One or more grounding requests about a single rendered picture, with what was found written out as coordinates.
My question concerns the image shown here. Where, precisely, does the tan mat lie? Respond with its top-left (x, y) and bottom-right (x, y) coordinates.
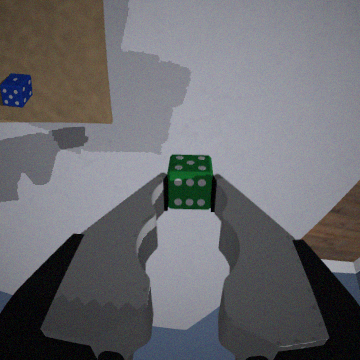
top-left (0, 0), bottom-right (113, 124)

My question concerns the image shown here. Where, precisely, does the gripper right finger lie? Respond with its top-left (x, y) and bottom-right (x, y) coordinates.
top-left (211, 174), bottom-right (360, 360)

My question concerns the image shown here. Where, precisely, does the green die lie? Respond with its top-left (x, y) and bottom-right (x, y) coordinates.
top-left (167, 154), bottom-right (213, 210)

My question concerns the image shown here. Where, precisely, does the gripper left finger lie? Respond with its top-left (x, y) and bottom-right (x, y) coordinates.
top-left (0, 173), bottom-right (169, 360)

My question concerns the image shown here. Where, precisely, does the blue die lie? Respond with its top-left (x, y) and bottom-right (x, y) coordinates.
top-left (0, 73), bottom-right (33, 108)

